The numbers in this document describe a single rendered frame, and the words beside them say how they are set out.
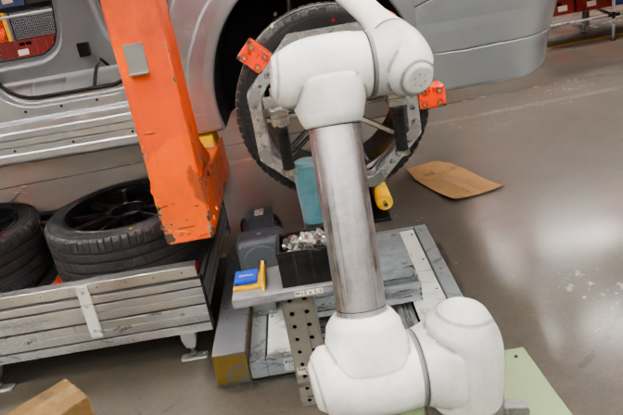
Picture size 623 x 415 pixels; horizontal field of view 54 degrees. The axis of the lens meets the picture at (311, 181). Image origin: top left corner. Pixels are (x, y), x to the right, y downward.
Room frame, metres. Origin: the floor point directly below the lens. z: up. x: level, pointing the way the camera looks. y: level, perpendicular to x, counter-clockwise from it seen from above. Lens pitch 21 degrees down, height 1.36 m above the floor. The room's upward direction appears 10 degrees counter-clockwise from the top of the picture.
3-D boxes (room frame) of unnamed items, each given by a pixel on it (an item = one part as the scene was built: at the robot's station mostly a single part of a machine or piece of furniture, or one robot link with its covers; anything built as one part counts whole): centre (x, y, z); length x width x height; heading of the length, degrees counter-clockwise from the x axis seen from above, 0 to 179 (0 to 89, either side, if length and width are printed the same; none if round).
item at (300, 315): (1.65, 0.10, 0.21); 0.10 x 0.10 x 0.42; 89
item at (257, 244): (2.24, 0.23, 0.26); 0.42 x 0.18 x 0.35; 179
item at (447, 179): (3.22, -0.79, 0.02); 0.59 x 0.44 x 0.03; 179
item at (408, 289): (2.14, -0.08, 0.13); 0.50 x 0.36 x 0.10; 89
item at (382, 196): (2.06, -0.24, 0.51); 0.29 x 0.06 x 0.06; 179
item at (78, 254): (2.40, 0.77, 0.39); 0.66 x 0.66 x 0.24
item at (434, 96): (1.97, -0.43, 0.85); 0.09 x 0.08 x 0.07; 89
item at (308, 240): (1.65, 0.04, 0.51); 0.20 x 0.14 x 0.13; 88
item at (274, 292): (1.65, 0.07, 0.44); 0.43 x 0.17 x 0.03; 89
